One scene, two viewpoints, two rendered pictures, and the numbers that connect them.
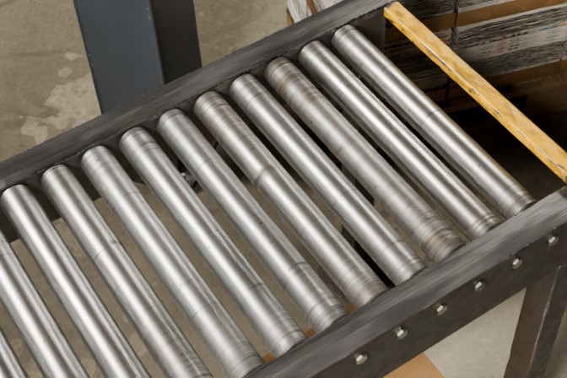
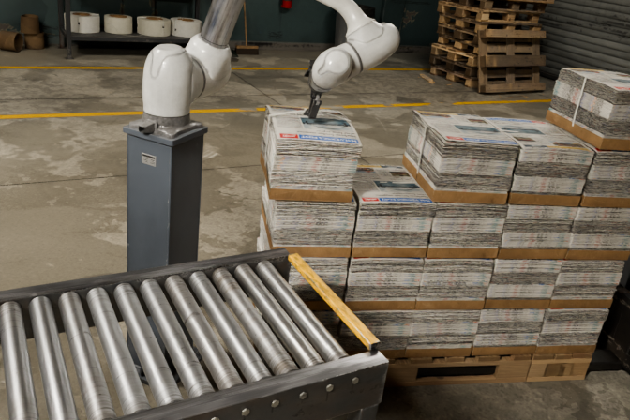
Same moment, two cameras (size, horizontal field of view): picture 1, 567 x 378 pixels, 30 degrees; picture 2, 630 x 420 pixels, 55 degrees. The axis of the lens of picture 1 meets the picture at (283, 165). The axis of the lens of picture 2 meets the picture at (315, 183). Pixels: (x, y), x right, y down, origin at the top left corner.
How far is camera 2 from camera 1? 0.44 m
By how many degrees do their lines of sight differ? 28
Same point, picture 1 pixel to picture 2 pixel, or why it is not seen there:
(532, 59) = (388, 344)
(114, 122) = (114, 278)
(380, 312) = (234, 394)
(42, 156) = (65, 286)
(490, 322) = not seen: outside the picture
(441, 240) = (285, 364)
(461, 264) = (293, 378)
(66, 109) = not seen: hidden behind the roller
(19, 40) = not seen: hidden behind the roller
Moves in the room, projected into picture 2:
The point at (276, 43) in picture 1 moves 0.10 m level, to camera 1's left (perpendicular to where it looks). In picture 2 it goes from (223, 261) to (187, 256)
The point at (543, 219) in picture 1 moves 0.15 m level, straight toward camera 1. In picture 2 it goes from (351, 365) to (322, 407)
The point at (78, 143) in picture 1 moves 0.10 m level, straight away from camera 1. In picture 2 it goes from (89, 283) to (93, 262)
